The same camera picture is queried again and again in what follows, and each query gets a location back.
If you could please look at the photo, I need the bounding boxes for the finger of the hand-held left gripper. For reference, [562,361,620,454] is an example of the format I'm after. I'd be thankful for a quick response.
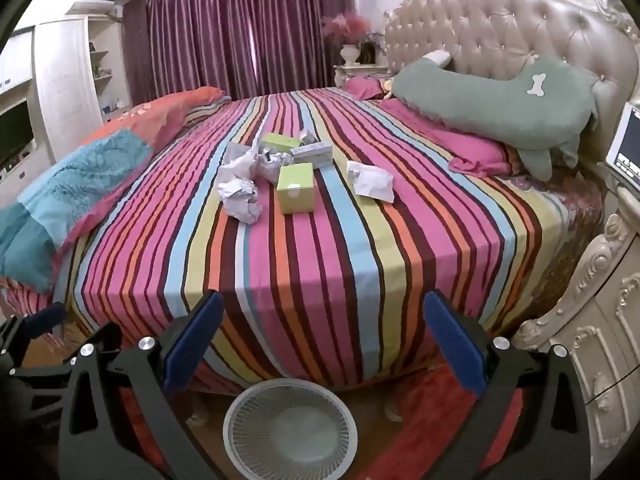
[0,359,77,412]
[0,304,69,369]

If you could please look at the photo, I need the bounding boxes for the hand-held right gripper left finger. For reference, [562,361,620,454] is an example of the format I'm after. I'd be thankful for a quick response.
[57,290,226,480]

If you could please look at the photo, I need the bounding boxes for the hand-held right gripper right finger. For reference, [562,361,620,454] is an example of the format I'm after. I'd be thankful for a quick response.
[422,290,594,480]

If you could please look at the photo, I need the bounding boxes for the white mesh wastebasket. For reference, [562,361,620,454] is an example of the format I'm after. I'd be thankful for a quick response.
[222,379,358,480]

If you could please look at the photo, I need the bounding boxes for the large white paper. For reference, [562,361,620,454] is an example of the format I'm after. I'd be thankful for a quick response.
[216,174,263,225]

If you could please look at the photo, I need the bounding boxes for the white printed box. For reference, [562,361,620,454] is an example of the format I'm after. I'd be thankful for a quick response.
[290,142,333,170]

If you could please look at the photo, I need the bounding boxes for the red rug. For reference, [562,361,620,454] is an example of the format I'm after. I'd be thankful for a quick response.
[120,355,531,480]

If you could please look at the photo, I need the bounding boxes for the ornate cream nightstand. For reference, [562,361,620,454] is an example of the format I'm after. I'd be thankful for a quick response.
[512,170,640,461]

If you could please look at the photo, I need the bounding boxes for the striped bed sheet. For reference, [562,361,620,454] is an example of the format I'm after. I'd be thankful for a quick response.
[0,0,640,401]

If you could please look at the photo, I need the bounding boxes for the orange and blue quilt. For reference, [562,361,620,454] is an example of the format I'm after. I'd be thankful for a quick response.
[0,86,226,296]

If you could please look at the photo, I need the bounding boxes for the green box with round hole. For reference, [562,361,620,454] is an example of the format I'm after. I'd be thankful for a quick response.
[276,162,317,215]

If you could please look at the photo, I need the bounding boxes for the black television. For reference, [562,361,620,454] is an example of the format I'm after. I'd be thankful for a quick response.
[0,100,36,168]

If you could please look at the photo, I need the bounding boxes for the crumpled white paper sheet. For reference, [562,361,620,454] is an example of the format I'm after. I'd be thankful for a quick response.
[346,160,396,205]

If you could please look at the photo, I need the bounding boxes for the large pink pillow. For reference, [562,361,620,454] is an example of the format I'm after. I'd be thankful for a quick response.
[380,97,516,177]

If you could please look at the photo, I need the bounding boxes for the flat green box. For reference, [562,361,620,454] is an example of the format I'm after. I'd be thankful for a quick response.
[261,132,303,153]

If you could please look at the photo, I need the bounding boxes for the green dog-shaped plush pillow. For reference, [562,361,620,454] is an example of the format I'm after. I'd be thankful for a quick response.
[392,50,598,182]

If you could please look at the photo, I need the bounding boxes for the white screen device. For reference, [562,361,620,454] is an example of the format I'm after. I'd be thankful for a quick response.
[605,102,640,183]

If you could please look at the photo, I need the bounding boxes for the small pink pillow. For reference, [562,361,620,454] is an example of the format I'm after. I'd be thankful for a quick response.
[345,76,393,101]

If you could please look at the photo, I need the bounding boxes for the small cream nightstand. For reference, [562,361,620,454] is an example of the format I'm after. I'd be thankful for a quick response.
[334,64,396,89]

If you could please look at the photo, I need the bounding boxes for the white vase with pink feathers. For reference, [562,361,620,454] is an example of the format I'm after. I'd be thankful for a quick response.
[321,12,373,67]

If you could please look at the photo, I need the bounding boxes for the purple curtain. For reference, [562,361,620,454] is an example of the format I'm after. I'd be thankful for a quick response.
[122,0,358,106]

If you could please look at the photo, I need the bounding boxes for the black cable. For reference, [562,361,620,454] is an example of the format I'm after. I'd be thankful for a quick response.
[582,367,640,403]

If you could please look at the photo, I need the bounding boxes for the white wall cabinet unit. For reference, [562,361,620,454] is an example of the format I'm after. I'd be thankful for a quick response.
[0,14,132,167]

